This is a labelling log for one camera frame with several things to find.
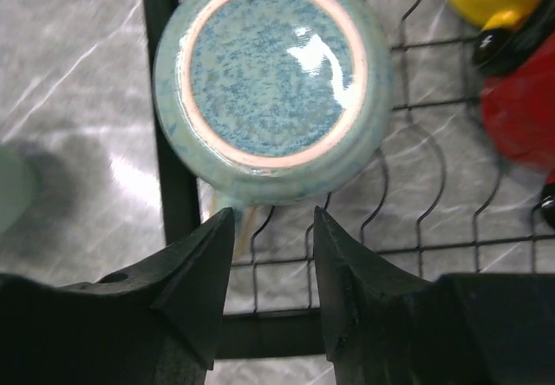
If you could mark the teal glazed ceramic mug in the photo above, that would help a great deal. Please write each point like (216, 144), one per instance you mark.
(273, 102)

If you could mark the red enamel mug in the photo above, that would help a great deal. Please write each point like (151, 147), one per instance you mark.
(517, 111)

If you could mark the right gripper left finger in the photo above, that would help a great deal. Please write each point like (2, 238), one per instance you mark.
(153, 322)

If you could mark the black wire dish rack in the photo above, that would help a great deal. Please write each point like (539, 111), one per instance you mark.
(435, 199)

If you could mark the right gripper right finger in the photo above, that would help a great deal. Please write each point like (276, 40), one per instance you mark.
(382, 325)

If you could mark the mint green cup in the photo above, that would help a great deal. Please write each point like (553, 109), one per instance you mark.
(18, 187)

